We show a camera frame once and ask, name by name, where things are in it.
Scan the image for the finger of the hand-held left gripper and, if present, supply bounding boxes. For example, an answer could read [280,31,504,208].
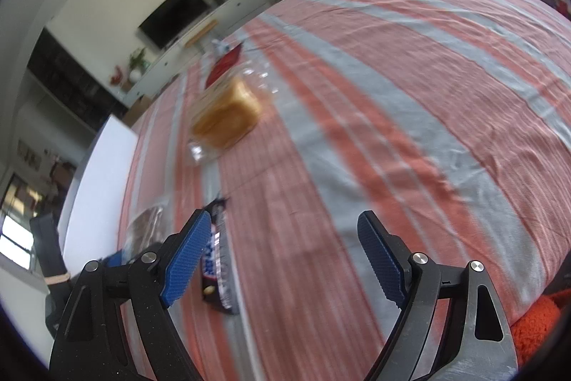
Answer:
[102,251,132,270]

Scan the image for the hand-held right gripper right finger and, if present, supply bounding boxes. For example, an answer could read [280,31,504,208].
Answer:
[357,210,520,381]

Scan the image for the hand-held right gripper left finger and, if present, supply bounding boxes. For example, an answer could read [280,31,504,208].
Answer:
[48,209,212,381]

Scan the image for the dark candy bar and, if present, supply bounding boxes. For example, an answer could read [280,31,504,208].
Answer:
[200,198,239,315]

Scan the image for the brown cookies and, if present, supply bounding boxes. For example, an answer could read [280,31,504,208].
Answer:
[122,205,168,263]

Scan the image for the white board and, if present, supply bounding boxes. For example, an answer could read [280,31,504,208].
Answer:
[49,114,139,368]

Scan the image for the bread loaf in clear bag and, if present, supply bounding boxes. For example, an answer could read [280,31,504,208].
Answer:
[187,73,277,163]

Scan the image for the cardboard box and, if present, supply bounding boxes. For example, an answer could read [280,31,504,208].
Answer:
[122,94,152,127]

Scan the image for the dark display cabinet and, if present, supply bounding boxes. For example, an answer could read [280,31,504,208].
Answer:
[27,27,130,136]

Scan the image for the orange fluffy cushion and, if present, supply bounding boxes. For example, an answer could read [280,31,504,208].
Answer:
[509,289,563,368]

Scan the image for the plant in white vase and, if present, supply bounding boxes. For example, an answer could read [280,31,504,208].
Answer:
[127,47,150,84]

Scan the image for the red snack packet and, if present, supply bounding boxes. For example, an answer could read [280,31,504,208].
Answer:
[206,43,245,89]

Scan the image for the wooden stool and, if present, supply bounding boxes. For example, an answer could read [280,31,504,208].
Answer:
[185,19,219,48]

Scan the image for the black television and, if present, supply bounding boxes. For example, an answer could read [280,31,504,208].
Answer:
[137,0,211,50]

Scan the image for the white television cabinet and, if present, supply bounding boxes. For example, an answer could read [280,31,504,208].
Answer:
[120,0,286,105]

